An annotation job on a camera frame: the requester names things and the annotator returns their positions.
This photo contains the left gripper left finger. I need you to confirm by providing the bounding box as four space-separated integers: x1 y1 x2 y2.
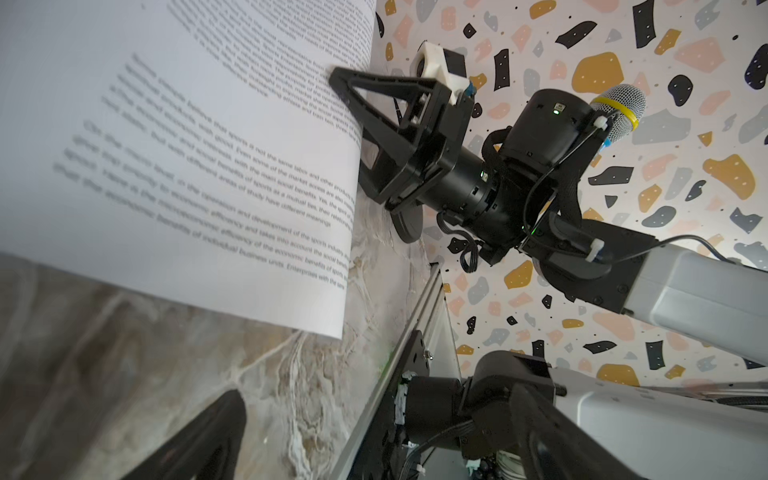
124 389 247 480

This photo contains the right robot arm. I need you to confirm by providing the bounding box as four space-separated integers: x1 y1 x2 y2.
329 67 767 479

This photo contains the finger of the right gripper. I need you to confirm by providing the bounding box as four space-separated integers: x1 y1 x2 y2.
329 67 451 156
358 130 427 207

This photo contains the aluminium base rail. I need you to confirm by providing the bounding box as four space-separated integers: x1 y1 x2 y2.
328 263 461 479

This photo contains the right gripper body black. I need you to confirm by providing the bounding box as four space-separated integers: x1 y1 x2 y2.
416 89 611 264

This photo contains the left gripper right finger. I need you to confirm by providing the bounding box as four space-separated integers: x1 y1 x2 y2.
510 385 640 480

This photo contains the white text sheet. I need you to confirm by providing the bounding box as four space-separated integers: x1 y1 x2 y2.
1 0 376 338

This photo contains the blue toy microphone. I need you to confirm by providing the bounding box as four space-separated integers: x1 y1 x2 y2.
590 84 646 147

